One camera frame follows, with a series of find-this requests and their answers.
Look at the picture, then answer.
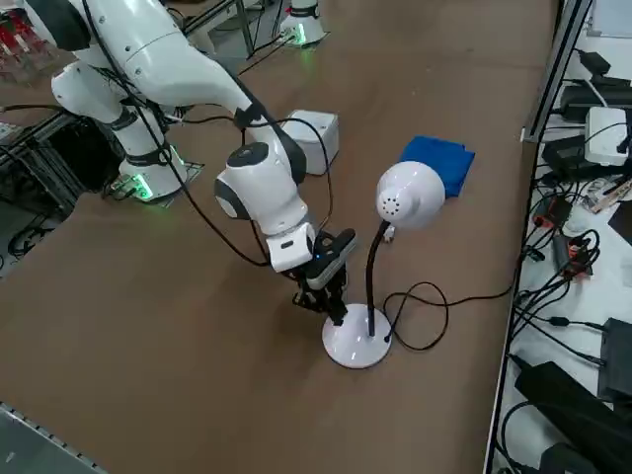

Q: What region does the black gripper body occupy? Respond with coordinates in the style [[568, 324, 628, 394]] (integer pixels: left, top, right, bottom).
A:
[[283, 265, 349, 298]]

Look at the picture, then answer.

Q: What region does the white desk lamp black neck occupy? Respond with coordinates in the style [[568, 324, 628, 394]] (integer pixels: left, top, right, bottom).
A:
[[321, 160, 447, 370]]

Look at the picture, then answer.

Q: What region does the white box with lid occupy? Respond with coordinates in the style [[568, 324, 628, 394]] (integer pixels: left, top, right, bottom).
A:
[[283, 109, 341, 177]]

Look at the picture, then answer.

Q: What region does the blue folded cloth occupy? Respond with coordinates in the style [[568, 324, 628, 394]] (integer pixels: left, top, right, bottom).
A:
[[398, 133, 477, 198]]

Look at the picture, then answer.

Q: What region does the orange black connector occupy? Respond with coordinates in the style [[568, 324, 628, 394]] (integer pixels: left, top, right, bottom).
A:
[[535, 196, 572, 229]]

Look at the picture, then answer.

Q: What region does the orange black adapter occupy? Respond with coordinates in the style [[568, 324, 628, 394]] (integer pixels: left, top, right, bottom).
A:
[[552, 234, 602, 280]]

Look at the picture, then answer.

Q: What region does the large black power brick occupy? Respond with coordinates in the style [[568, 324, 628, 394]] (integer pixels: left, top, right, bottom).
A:
[[514, 361, 632, 448]]

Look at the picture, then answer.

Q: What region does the black metal shelf rack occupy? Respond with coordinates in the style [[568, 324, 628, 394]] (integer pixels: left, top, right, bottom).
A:
[[0, 111, 124, 221]]

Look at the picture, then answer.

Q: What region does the black square box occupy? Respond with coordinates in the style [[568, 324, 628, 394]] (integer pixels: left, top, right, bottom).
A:
[[598, 318, 632, 402]]

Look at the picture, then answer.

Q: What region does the white electronic device box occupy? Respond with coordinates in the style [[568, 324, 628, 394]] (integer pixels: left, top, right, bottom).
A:
[[585, 106, 632, 167]]

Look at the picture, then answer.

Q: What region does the flat black power adapter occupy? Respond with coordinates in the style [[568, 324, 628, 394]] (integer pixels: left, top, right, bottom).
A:
[[561, 84, 632, 120]]

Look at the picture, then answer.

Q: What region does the small black power adapter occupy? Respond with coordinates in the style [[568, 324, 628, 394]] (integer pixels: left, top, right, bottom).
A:
[[577, 48, 612, 76]]

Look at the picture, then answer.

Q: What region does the red clear rack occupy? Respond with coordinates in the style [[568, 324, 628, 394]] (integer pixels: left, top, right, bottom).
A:
[[0, 12, 56, 89]]

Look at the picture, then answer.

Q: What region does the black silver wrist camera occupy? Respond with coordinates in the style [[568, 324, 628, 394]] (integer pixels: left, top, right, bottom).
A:
[[305, 227, 357, 290]]

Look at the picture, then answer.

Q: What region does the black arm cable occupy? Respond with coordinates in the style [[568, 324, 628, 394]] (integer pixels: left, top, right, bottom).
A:
[[81, 0, 333, 269]]

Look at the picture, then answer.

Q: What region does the black lamp power cable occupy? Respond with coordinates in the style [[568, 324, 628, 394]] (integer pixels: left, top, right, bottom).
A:
[[382, 280, 517, 353]]

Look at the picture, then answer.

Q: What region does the aluminium table rail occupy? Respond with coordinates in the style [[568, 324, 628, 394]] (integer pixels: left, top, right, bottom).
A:
[[0, 401, 108, 474]]

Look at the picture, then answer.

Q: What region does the aluminium frame post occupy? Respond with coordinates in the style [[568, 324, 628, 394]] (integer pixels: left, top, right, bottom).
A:
[[521, 0, 593, 144]]

